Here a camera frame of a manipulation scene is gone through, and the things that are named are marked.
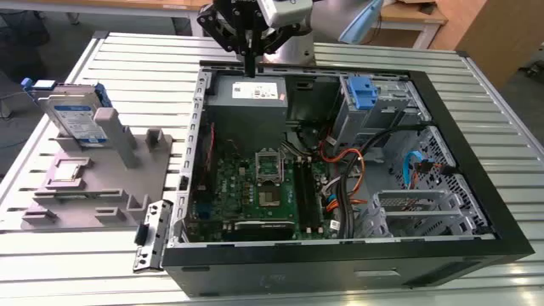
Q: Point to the black RAM slot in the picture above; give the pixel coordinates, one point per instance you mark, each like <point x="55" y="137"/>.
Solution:
<point x="300" y="191"/>
<point x="312" y="191"/>

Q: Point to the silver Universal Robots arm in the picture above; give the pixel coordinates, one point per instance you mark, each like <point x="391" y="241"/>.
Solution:
<point x="299" y="57"/>

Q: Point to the black graphics card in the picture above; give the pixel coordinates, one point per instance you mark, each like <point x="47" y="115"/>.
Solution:
<point x="259" y="229"/>

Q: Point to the grey metal card retainer bracket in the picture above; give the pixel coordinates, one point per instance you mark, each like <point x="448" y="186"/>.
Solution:
<point x="155" y="236"/>

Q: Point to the black open PC case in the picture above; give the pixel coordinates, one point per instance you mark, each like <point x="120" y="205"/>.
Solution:
<point x="340" y="274"/>

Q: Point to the silver CPU chip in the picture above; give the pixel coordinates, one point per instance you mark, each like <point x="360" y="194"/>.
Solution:
<point x="67" y="170"/>

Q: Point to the grey metal drive cage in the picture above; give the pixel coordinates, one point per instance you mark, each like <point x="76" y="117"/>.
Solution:
<point x="383" y="121"/>

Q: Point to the wooden cabinet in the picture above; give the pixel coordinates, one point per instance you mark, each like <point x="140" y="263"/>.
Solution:
<point x="497" y="32"/>

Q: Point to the small wooden desk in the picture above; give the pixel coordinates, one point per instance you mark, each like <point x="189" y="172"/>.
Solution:
<point x="416" y="16"/>

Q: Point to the grey parts rack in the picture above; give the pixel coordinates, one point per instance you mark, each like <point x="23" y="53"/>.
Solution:
<point x="115" y="178"/>

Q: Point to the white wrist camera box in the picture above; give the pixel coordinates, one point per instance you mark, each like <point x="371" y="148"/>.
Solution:
<point x="284" y="12"/>

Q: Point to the black office chair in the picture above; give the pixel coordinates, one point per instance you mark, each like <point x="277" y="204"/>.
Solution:
<point x="21" y="44"/>

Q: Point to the long white-framed desk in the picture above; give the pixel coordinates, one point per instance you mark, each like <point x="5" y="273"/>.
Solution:
<point x="127" y="6"/>

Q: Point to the grey power supply unit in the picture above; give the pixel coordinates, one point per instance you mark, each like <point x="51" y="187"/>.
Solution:
<point x="247" y="127"/>

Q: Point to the grey metal disk bay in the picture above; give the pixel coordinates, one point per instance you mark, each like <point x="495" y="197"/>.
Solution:
<point x="420" y="214"/>

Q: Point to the blue plastic drive latch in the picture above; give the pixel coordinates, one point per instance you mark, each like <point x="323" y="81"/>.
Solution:
<point x="361" y="92"/>

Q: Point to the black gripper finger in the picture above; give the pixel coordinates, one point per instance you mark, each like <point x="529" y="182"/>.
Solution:
<point x="280" y="38"/>
<point x="220" y="35"/>

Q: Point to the hard disk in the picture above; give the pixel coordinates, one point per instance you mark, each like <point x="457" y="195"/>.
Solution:
<point x="73" y="118"/>

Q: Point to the CPU socket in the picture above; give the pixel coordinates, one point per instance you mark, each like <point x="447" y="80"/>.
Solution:
<point x="271" y="197"/>

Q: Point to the green RAM stick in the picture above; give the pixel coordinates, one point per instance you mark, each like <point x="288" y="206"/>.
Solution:
<point x="72" y="195"/>

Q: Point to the green motherboard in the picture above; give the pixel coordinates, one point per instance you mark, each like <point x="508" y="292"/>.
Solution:
<point x="237" y="191"/>

